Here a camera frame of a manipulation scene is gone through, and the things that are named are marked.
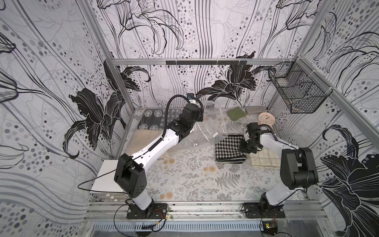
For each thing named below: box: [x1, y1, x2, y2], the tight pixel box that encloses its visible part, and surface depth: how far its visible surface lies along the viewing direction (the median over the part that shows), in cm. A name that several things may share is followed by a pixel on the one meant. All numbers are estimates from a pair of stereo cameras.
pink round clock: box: [257, 112, 276, 126], surface depth 111 cm
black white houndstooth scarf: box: [215, 134, 247, 164], surface depth 90 cm
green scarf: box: [227, 106, 247, 121], surface depth 117 cm
